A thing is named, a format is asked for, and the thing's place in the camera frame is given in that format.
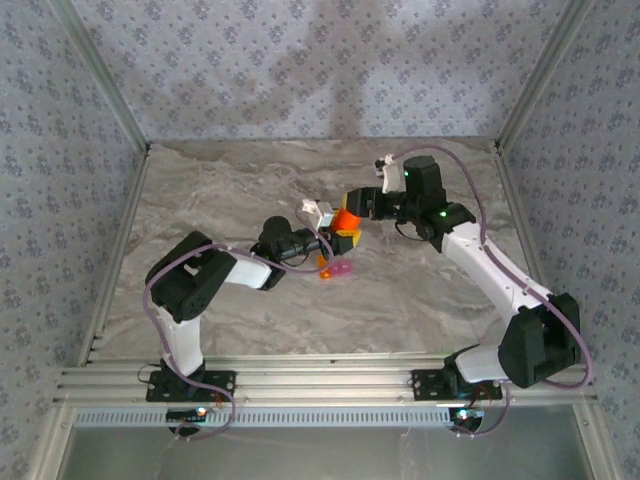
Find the aluminium corner post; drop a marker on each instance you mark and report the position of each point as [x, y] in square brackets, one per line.
[540, 75]
[102, 75]

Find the orange pill container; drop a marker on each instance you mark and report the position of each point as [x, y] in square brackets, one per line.
[326, 269]

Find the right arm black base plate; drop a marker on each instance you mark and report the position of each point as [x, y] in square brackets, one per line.
[425, 385]

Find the aluminium mounting rail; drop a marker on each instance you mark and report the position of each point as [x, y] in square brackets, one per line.
[325, 380]

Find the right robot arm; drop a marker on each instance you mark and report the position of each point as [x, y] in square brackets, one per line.
[490, 270]

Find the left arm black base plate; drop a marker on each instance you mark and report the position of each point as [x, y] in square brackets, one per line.
[220, 382]

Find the table side rail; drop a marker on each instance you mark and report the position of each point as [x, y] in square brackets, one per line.
[118, 250]
[529, 250]

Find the grey metal bottom panel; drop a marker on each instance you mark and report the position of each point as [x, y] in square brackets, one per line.
[325, 455]

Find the right table side rail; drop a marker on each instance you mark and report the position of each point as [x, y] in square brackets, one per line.
[529, 250]

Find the left lower frame leg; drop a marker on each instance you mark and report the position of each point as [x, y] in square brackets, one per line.
[52, 450]

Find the orange pill bottle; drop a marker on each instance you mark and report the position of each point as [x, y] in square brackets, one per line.
[346, 221]

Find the left table side rail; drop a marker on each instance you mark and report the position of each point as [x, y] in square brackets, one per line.
[118, 250]

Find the right aluminium corner post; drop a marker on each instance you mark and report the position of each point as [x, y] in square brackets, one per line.
[540, 75]

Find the frame leg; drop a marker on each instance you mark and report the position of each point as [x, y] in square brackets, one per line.
[597, 450]
[52, 450]

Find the left aluminium corner post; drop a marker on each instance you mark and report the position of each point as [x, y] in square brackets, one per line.
[102, 75]

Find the right lower frame leg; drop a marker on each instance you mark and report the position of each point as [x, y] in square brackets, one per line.
[597, 450]

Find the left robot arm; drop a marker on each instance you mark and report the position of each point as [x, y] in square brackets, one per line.
[182, 345]

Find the pink pill container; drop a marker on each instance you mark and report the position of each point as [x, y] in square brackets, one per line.
[343, 269]

